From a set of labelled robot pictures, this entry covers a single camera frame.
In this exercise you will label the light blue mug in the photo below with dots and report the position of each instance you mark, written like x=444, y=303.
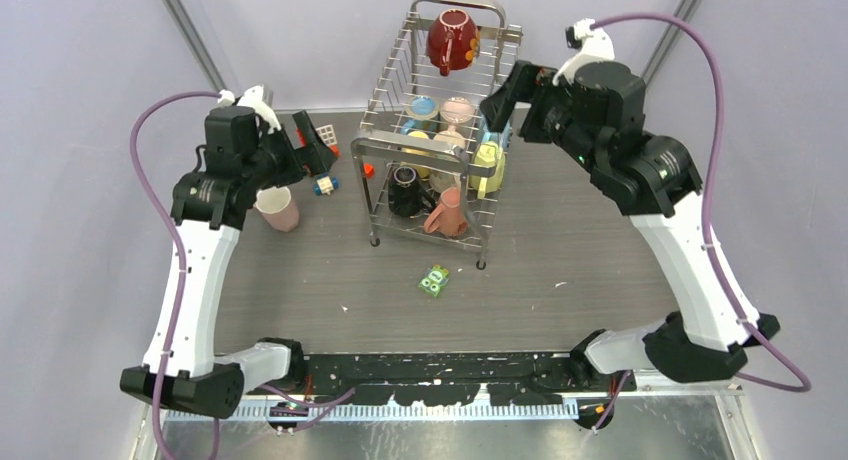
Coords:
x=502, y=138

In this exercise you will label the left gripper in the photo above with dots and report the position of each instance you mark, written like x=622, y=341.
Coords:
x=316, y=155

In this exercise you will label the pink upside-down cup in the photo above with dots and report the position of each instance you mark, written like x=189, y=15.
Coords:
x=457, y=112

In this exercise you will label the blue upside-down cup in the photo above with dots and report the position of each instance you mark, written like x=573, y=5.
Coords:
x=422, y=113

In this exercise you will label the yellow cup lower tier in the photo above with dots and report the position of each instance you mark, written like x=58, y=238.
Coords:
x=423, y=171

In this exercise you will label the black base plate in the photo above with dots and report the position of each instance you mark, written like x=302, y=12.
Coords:
x=447, y=379

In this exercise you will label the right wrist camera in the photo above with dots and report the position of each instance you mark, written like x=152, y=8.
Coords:
x=591, y=45

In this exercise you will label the dark red mug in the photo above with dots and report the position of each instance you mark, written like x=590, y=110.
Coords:
x=452, y=42

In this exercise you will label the light pink mug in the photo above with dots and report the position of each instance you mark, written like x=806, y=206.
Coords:
x=278, y=207

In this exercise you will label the yellow mug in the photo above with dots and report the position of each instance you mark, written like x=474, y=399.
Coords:
x=489, y=154

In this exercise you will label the green owl toy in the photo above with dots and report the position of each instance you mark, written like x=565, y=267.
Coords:
x=434, y=280

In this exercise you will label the salmon pink mug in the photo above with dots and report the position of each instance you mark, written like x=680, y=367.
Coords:
x=447, y=218

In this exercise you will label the red block tower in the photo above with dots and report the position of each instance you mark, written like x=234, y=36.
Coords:
x=301, y=137

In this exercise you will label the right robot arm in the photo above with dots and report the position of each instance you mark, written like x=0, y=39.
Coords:
x=598, y=118

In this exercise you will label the black mug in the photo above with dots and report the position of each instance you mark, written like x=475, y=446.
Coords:
x=407, y=196

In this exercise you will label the metal dish rack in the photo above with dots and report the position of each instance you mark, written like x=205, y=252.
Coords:
x=407, y=73

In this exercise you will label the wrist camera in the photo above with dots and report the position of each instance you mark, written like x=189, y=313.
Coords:
x=260, y=99
x=591, y=45

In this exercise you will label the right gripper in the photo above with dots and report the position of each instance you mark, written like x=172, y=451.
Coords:
x=523, y=82

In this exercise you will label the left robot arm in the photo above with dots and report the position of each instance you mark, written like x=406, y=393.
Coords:
x=242, y=155

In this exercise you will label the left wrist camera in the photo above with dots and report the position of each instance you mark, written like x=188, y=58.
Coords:
x=260, y=99

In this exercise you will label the white grid block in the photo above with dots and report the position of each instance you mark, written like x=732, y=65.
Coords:
x=327, y=134

